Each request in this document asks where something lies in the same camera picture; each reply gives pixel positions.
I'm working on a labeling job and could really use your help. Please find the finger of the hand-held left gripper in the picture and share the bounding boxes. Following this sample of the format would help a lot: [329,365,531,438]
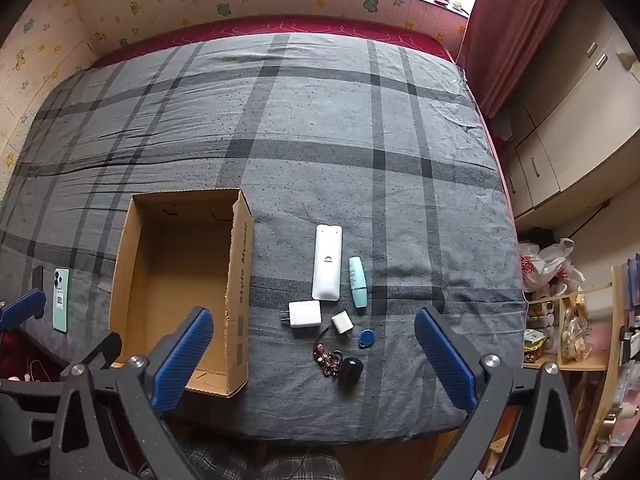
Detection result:
[0,287,47,333]
[60,332,123,378]

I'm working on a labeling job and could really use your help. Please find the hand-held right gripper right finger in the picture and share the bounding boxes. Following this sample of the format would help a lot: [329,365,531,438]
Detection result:
[414,306,581,480]

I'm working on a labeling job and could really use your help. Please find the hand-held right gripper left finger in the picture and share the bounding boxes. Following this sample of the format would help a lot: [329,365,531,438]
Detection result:
[49,306,215,480]

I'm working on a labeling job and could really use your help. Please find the brown cardboard box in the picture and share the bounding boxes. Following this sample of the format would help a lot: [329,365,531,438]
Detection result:
[108,188,254,399]

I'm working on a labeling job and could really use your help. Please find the black round cap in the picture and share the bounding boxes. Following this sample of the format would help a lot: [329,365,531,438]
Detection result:
[337,356,364,392]

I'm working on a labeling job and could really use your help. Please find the small white plug charger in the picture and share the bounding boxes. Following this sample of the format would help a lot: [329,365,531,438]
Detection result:
[331,311,355,337]

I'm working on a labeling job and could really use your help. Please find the teal cosmetic tube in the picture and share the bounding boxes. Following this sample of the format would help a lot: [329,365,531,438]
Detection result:
[348,256,368,309]

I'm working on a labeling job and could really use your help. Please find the large white plug charger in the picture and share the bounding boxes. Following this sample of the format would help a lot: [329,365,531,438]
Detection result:
[288,300,322,330]

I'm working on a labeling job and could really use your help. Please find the white remote control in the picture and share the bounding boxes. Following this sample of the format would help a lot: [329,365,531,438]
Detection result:
[311,224,343,303]

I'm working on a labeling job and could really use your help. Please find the mint green smartphone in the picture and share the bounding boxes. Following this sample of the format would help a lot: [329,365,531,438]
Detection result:
[52,267,71,334]

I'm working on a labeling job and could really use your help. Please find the dark red cloth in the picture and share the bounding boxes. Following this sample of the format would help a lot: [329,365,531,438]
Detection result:
[0,330,68,382]

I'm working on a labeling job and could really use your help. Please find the clear plastic bag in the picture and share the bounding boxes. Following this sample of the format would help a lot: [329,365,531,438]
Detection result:
[559,292,594,362]

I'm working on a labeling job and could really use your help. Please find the white plastic bag red print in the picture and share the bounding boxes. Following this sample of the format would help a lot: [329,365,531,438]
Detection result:
[517,237,586,293]

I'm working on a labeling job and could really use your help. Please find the wooden shelf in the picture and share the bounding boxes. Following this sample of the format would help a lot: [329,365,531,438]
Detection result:
[522,265,640,480]

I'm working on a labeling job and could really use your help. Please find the grey plaid bedsheet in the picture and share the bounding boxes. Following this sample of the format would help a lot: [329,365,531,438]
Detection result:
[0,32,528,448]

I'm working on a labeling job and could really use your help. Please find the beige cabinet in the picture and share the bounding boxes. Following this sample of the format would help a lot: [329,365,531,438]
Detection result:
[492,0,640,221]

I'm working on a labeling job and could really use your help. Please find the dark red curtain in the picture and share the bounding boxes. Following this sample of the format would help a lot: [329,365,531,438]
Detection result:
[456,0,581,121]

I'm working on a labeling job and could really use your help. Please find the brown bead bracelet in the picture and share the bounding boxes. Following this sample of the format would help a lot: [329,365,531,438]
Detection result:
[313,327,346,378]

